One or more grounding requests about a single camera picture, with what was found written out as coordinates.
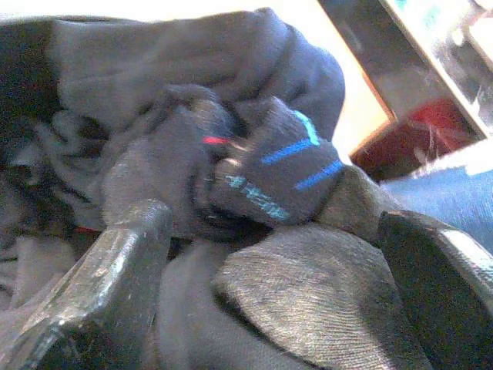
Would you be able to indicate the black sock with blue stripes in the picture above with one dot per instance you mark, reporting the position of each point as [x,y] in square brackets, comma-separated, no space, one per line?
[285,165]

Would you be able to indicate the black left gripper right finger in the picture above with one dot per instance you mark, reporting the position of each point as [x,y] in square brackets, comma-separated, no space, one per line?
[435,293]

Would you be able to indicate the dark grey garment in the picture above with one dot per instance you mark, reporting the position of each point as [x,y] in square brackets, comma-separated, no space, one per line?
[161,58]

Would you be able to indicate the black sock with red stripe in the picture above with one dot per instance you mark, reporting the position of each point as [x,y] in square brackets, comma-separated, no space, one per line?
[185,135]

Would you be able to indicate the blue cloth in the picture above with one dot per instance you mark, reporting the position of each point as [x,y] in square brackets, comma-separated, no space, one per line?
[447,196]

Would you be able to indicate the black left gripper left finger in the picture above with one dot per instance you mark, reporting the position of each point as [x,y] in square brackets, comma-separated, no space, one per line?
[96,270]

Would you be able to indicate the black and silver frame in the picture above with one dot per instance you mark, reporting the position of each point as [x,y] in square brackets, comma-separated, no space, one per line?
[408,50]

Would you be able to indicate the dark red box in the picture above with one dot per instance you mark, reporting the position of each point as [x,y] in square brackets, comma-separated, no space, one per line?
[416,138]

